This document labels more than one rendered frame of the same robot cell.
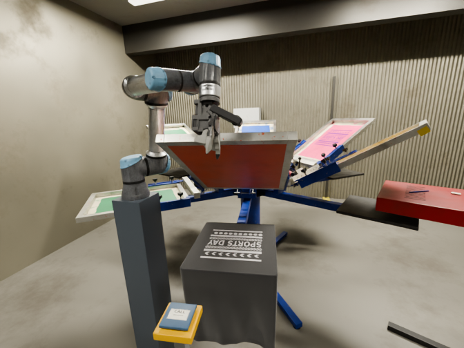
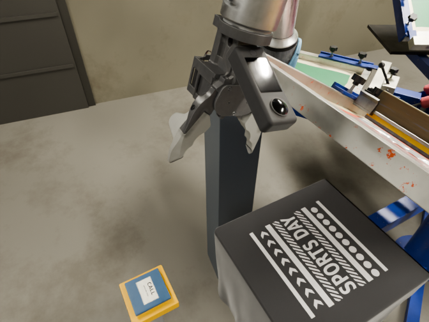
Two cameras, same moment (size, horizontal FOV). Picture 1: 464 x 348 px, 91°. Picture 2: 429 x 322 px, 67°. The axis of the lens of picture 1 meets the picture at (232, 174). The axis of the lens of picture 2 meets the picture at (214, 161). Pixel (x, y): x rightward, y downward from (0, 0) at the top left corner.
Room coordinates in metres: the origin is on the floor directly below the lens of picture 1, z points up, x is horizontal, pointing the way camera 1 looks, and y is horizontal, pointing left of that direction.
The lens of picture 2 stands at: (0.54, -0.24, 1.83)
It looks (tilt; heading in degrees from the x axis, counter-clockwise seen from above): 43 degrees down; 52
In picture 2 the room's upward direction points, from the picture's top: straight up
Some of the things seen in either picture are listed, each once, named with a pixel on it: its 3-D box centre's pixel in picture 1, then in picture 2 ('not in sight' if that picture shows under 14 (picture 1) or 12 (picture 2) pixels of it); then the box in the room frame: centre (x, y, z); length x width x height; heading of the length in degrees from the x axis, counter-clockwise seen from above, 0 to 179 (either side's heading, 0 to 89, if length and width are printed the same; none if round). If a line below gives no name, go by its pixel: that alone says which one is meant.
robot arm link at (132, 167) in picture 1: (133, 167); not in sight; (1.25, 0.55, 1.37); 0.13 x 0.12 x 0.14; 129
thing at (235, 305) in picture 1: (228, 309); (248, 315); (0.90, 0.04, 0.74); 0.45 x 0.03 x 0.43; 81
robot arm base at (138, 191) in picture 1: (134, 187); not in sight; (1.24, 0.55, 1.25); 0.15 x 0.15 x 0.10
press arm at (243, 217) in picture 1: (244, 215); (414, 203); (1.61, -0.08, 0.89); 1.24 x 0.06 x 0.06; 171
